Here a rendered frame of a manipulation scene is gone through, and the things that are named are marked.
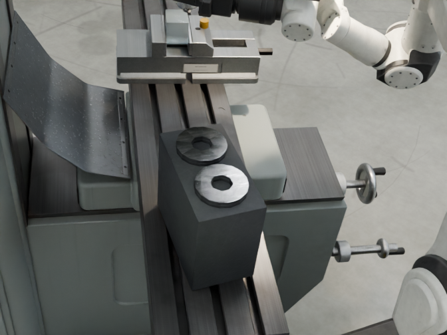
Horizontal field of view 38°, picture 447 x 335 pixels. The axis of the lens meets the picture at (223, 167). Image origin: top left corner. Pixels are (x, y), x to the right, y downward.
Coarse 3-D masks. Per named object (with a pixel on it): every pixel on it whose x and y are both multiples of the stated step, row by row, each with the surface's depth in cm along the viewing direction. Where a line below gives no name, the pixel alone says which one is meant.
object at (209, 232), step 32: (192, 128) 114; (160, 160) 117; (192, 160) 109; (224, 160) 111; (160, 192) 122; (192, 192) 105; (224, 192) 104; (256, 192) 106; (192, 224) 104; (224, 224) 103; (256, 224) 106; (192, 256) 108; (224, 256) 109; (256, 256) 113; (192, 288) 113
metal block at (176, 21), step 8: (168, 16) 151; (176, 16) 152; (184, 16) 152; (168, 24) 150; (176, 24) 150; (184, 24) 150; (168, 32) 151; (176, 32) 151; (184, 32) 152; (168, 40) 153; (176, 40) 153; (184, 40) 153
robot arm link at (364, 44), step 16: (352, 32) 131; (368, 32) 133; (400, 32) 135; (352, 48) 133; (368, 48) 133; (384, 48) 134; (400, 48) 134; (368, 64) 137; (384, 64) 135; (400, 64) 132; (384, 80) 137
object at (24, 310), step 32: (0, 0) 127; (0, 32) 125; (0, 64) 120; (0, 96) 122; (0, 128) 126; (0, 160) 130; (0, 192) 135; (0, 224) 140; (0, 256) 147; (0, 288) 154; (32, 288) 163; (0, 320) 161; (32, 320) 168
